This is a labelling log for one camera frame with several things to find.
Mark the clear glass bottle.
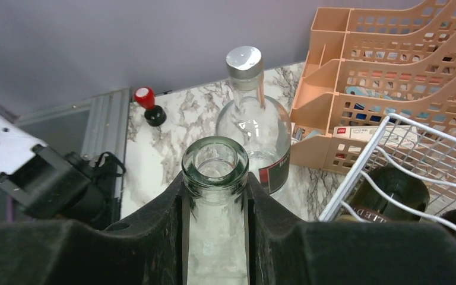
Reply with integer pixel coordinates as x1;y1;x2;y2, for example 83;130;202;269
182;136;249;284
215;46;292;195

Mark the orange plastic file organizer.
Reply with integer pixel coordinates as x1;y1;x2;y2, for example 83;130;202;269
289;0;456;205

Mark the red-capped black knob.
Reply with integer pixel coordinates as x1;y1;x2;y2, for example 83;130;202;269
134;87;167;127

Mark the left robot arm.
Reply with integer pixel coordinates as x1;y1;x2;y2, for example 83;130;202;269
0;115;126;230

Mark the white wire wine rack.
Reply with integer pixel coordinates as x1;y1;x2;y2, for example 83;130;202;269
319;114;456;238

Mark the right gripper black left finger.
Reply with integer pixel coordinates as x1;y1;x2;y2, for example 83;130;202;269
0;174;185;284

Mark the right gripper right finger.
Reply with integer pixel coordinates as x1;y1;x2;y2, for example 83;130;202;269
246;174;456;284

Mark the black metal base rail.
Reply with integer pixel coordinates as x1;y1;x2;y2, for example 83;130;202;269
15;88;131;174

